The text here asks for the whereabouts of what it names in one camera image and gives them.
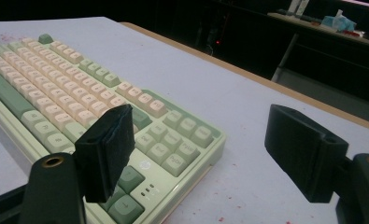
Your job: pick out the blue tissue pack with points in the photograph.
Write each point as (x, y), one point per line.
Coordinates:
(339, 21)

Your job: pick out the dark device with red light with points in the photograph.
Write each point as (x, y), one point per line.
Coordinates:
(217, 42)

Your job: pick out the white board sheet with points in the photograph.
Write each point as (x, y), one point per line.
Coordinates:
(197, 71)

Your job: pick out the small red item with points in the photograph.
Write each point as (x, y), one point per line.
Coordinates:
(351, 33)

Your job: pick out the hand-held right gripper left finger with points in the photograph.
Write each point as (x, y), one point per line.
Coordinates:
(106, 155)

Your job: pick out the green and cream keyboard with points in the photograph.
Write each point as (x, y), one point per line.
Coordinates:
(63, 90)

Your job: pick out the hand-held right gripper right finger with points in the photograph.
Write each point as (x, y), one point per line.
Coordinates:
(300, 149)

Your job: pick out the white table frame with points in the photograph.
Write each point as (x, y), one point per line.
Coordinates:
(300, 31)

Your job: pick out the wooden table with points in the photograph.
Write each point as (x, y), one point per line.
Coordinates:
(235, 70)

